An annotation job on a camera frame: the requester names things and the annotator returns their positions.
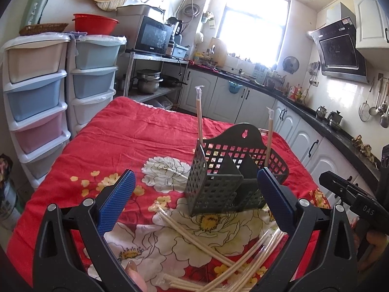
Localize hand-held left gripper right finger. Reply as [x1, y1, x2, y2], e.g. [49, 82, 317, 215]
[252, 167, 360, 292]

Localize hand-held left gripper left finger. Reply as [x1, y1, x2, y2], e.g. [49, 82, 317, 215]
[33, 169, 146, 292]

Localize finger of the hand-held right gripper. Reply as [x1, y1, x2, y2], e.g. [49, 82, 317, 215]
[319, 172, 370, 212]

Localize bamboo chopstick pair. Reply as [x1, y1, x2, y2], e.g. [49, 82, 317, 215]
[194, 85, 205, 146]
[264, 107, 275, 168]

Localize dark grey perforated utensil holder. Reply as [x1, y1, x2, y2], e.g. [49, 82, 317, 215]
[184, 122, 289, 218]

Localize pile of chopsticks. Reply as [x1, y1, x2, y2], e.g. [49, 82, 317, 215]
[153, 204, 288, 292]

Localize person's right hand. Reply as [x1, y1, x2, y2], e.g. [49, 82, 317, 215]
[358, 229, 386, 273]

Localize person's left hand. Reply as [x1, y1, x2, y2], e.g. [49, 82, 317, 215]
[124, 260, 149, 292]

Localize brown ginger pile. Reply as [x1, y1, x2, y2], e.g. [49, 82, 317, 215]
[352, 134, 375, 162]

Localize white lower cabinets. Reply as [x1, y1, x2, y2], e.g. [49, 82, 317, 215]
[179, 67, 377, 195]

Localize red floral blanket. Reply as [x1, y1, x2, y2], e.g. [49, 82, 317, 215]
[6, 96, 332, 292]

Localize large steel teapot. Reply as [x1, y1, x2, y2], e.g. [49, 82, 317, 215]
[327, 110, 343, 127]

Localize hanging metal ladle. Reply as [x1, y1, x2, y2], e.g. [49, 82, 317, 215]
[380, 82, 389, 128]
[369, 81, 383, 116]

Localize hanging metal strainer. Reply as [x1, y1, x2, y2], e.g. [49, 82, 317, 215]
[359, 77, 376, 121]

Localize group of condiment bottles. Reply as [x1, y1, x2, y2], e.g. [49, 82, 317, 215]
[286, 83, 309, 102]

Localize blue-grey plastic drawer tower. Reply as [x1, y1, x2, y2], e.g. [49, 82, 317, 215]
[68, 34, 126, 137]

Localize steel cooking pot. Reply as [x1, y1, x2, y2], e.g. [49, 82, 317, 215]
[135, 69, 164, 94]

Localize black frying pan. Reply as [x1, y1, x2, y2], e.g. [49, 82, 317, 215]
[159, 77, 188, 87]

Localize small grey fan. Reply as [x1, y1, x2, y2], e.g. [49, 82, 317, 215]
[282, 56, 300, 74]

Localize pastel plastic drawer tower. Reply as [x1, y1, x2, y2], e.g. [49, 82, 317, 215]
[1, 33, 72, 189]

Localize black range hood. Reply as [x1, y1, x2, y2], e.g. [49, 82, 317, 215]
[310, 2, 368, 83]

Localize metal shelf table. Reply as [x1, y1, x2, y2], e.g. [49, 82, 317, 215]
[123, 50, 190, 110]

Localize wooden cutting board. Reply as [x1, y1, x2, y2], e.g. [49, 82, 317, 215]
[210, 37, 228, 67]

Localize small blue plastic box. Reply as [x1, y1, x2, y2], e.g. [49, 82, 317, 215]
[172, 44, 189, 59]

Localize black microwave oven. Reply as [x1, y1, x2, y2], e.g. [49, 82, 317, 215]
[134, 15, 174, 56]

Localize white upper cabinet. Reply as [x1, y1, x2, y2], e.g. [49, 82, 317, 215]
[354, 0, 389, 57]

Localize kitchen window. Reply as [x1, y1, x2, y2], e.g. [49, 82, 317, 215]
[216, 0, 292, 67]

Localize red plastic basin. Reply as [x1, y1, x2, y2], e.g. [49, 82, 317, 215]
[72, 14, 120, 35]

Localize black electric kettle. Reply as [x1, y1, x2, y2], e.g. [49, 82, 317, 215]
[167, 18, 184, 37]

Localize brown wicker basket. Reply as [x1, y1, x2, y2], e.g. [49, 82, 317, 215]
[19, 23, 69, 36]

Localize pale green hanging bag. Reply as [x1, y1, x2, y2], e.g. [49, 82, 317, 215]
[21, 0, 51, 26]

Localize coiled grey hose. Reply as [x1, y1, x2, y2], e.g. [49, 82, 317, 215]
[182, 4, 201, 22]

